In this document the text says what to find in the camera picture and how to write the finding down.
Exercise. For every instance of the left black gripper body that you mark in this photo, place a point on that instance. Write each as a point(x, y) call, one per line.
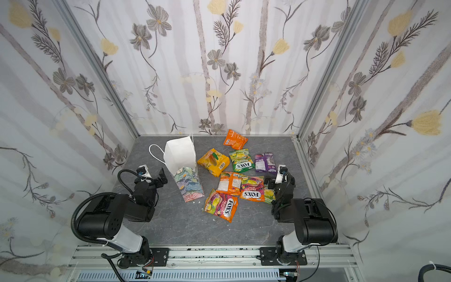
point(155, 181)

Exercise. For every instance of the white paper bag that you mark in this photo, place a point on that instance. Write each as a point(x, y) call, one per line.
point(179, 157)

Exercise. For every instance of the pink Fox's fruits bag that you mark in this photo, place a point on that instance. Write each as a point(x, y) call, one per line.
point(252, 188)

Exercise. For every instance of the orange Fox's candy bag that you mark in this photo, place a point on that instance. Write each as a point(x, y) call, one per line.
point(230, 183)

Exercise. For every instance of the orange pink Fox's bag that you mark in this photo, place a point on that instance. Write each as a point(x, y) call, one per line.
point(221, 205)

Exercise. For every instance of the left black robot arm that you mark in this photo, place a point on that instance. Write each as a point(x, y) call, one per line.
point(99, 220)

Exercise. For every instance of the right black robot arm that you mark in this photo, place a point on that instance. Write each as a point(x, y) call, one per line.
point(314, 224)

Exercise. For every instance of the lime Fox's candy bag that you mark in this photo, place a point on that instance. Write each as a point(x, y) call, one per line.
point(269, 196)

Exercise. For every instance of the green Fox's candy bag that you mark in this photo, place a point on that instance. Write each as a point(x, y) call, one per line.
point(241, 161)

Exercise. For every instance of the yellow snack bag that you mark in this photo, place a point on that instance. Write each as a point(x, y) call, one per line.
point(214, 161)

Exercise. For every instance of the purple snack packet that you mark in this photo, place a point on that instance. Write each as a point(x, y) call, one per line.
point(264, 163)

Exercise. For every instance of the small orange snack packet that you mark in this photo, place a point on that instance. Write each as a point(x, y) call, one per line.
point(235, 140)

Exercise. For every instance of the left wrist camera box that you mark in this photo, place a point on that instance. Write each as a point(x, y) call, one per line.
point(143, 173)

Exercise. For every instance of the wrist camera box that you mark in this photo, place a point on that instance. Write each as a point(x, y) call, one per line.
point(143, 173)
point(281, 172)

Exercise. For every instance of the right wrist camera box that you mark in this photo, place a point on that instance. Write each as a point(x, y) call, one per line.
point(281, 172)

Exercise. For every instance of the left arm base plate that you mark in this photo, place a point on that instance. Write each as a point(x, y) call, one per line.
point(156, 257)

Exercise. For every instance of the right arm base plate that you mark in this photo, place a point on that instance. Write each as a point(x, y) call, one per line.
point(271, 256)

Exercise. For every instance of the white slotted cable duct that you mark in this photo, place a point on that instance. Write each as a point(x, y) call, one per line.
point(207, 275)

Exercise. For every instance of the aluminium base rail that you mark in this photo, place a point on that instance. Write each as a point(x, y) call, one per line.
point(335, 262)

